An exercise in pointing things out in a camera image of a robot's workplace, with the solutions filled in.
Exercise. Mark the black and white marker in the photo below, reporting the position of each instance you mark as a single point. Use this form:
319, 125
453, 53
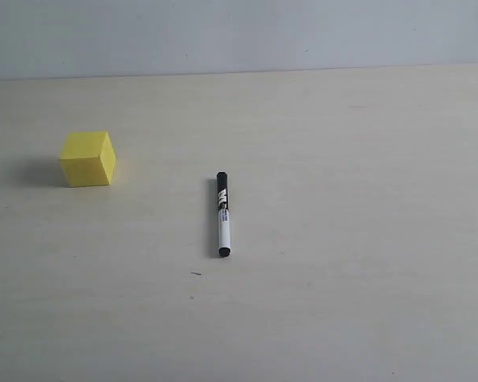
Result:
224, 237

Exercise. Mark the yellow foam cube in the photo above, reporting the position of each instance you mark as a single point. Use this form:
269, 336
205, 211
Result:
88, 159

